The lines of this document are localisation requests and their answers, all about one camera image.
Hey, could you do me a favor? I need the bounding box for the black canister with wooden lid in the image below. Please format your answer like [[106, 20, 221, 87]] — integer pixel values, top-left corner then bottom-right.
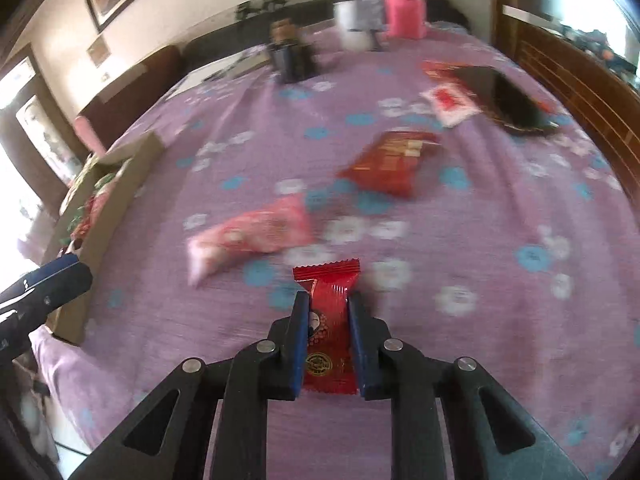
[[267, 20, 311, 85]]

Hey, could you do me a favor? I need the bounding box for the pink cloth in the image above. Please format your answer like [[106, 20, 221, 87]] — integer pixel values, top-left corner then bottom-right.
[[75, 116, 108, 156]]

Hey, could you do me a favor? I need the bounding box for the pink thermos bottle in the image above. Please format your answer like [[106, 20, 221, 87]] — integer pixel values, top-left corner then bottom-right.
[[384, 0, 428, 40]]

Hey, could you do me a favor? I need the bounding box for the large pink cartoon snack packet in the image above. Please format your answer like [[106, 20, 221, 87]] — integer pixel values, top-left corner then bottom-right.
[[186, 196, 316, 286]]

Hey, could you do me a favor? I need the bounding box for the small white red-label packet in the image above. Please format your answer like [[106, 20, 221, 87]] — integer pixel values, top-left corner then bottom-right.
[[419, 84, 482, 128]]

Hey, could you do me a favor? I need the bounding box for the small wall plaque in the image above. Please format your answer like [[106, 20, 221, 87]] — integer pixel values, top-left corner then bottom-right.
[[86, 40, 110, 67]]

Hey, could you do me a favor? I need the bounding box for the flat red packet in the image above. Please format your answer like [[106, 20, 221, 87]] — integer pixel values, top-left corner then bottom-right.
[[420, 60, 473, 83]]

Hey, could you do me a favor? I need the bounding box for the black smartphone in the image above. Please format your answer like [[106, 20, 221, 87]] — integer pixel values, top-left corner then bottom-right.
[[457, 65, 561, 136]]

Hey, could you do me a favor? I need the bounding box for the large dark red snack packet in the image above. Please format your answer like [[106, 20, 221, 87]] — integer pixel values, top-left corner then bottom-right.
[[336, 130, 443, 201]]

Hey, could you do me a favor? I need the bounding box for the cardboard box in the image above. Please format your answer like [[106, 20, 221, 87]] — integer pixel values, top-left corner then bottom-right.
[[47, 132, 166, 346]]

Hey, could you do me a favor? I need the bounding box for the purple floral tablecloth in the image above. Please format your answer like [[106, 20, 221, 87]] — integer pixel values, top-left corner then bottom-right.
[[30, 20, 640, 480]]

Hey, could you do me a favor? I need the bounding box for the brown upholstered chair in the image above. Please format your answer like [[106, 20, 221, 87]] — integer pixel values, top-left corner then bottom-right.
[[75, 45, 181, 153]]

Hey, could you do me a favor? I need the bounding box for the red gold-emblem candy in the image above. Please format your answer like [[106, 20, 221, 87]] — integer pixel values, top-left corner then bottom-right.
[[292, 258, 362, 395]]

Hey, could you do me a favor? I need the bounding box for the black sofa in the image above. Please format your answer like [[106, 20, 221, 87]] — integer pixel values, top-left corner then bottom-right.
[[182, 0, 471, 76]]

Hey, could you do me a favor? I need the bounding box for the brown wooden bench backrest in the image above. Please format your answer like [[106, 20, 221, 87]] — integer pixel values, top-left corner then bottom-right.
[[492, 5, 640, 161]]

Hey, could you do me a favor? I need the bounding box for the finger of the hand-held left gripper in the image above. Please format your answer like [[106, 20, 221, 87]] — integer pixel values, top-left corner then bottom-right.
[[0, 252, 94, 333]]

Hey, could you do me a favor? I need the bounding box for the dark gear pile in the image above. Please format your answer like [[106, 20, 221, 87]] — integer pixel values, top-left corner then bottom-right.
[[560, 22, 640, 68]]

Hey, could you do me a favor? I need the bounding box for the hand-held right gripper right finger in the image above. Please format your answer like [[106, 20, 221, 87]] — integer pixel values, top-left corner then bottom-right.
[[347, 290, 588, 480]]

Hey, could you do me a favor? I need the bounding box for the white paper sheet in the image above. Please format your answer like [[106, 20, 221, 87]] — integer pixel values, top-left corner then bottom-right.
[[165, 60, 241, 101]]

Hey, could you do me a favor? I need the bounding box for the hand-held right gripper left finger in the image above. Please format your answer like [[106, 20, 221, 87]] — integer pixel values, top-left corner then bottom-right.
[[67, 290, 311, 480]]

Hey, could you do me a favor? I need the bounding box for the white cup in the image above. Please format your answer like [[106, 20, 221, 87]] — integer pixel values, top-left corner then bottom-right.
[[332, 0, 373, 52]]

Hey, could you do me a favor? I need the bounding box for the red white-print candy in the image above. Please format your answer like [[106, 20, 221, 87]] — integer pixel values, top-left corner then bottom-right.
[[72, 195, 108, 241]]

